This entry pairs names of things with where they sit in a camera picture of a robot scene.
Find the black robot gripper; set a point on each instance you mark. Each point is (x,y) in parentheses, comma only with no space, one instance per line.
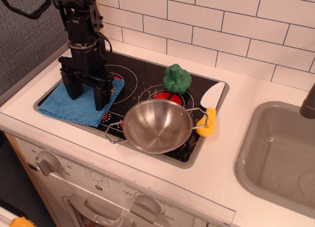
(87,66)

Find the blue towel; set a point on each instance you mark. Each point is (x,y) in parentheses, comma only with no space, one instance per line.
(83,106)

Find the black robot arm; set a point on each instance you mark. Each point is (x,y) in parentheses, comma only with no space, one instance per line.
(82,21)

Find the black toy stovetop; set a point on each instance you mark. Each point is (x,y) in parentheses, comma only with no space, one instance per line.
(142,81)

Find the grey left oven knob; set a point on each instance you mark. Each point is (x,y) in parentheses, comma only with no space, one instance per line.
(47,163)

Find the grey oven knob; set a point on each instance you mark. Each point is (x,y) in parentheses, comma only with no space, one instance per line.
(47,163)
(146,208)

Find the green toy broccoli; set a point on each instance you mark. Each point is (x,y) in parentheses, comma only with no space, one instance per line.
(176,79)

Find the grey right oven knob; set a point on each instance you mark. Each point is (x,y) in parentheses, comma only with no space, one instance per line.
(146,208)

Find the orange object at bottom left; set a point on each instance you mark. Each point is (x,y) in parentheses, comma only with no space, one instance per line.
(21,222)

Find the grey sink basin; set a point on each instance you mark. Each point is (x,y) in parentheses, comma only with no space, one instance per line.
(276,161)

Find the grey faucet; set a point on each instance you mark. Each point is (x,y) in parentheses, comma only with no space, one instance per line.
(307,108)

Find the stainless steel two-handled bowl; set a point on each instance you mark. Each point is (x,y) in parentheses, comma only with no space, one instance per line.
(157,126)

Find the grey oven door handle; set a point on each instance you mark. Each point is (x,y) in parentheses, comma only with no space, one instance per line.
(89,218)

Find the yellow-handled white toy knife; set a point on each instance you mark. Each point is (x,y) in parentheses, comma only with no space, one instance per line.
(210,106)

